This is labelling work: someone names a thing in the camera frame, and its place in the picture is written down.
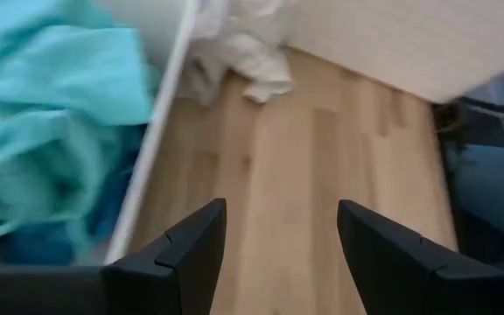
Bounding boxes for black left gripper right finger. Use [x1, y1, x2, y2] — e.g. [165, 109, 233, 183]
[337, 199, 504, 315]

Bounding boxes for white shirt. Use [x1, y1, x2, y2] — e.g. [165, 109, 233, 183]
[176, 0, 296, 107]

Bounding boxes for white perforated plastic bin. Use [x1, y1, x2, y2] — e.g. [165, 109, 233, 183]
[283, 0, 504, 105]
[76, 0, 203, 268]

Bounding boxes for teal shirt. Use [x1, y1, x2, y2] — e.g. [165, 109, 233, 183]
[0, 0, 162, 246]

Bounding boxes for bright blue cloth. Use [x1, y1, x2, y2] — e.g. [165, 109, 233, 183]
[0, 126, 146, 268]

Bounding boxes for slate blue sweatshirt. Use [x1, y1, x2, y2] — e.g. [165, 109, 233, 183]
[444, 143, 504, 272]

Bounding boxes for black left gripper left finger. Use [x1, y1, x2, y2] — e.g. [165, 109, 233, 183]
[101, 198, 228, 315]

